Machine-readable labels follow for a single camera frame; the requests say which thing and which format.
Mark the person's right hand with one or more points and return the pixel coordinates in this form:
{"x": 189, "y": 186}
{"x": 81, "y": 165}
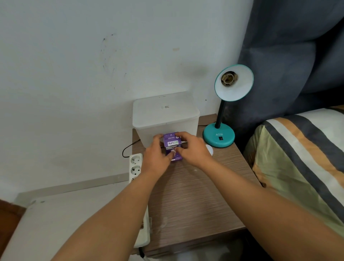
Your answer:
{"x": 196, "y": 154}

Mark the person's left hand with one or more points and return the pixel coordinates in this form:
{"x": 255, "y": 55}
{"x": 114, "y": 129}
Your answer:
{"x": 153, "y": 160}

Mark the person's right thumb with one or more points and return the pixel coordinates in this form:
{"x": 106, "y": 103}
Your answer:
{"x": 181, "y": 151}

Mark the person's left thumb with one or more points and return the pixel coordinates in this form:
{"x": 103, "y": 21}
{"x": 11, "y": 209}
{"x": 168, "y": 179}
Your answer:
{"x": 169, "y": 156}

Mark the purple light bulb box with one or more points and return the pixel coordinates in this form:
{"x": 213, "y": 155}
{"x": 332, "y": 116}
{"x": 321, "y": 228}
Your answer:
{"x": 172, "y": 142}

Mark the person's left forearm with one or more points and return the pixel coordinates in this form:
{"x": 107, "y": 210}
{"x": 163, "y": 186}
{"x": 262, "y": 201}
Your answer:
{"x": 113, "y": 217}

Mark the person's right forearm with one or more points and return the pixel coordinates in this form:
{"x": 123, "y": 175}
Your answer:
{"x": 268, "y": 212}

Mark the white round disc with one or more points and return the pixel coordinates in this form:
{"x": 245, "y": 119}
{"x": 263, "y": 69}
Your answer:
{"x": 210, "y": 150}

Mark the white power strip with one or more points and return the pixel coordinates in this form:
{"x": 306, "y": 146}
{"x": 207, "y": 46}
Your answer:
{"x": 135, "y": 164}

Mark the white plastic storage box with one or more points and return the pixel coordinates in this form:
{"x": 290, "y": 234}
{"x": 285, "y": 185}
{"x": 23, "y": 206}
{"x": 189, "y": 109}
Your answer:
{"x": 164, "y": 115}

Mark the teal desk lamp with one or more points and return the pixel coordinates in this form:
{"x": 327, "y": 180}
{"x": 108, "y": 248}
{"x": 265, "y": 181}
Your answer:
{"x": 219, "y": 134}

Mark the wooden bedside table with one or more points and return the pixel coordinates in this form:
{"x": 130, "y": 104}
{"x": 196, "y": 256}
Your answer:
{"x": 193, "y": 199}

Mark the striped pillow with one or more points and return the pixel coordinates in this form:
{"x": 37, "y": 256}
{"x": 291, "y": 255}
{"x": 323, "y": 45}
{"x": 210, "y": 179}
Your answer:
{"x": 301, "y": 156}

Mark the white plastic furniture top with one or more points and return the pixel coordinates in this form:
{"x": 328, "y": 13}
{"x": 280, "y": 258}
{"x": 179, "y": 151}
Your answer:
{"x": 53, "y": 223}

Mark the grey upholstered headboard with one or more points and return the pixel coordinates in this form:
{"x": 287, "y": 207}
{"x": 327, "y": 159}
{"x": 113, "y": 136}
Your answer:
{"x": 290, "y": 53}

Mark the brown wooden furniture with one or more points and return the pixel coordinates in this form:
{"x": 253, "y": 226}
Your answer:
{"x": 9, "y": 220}

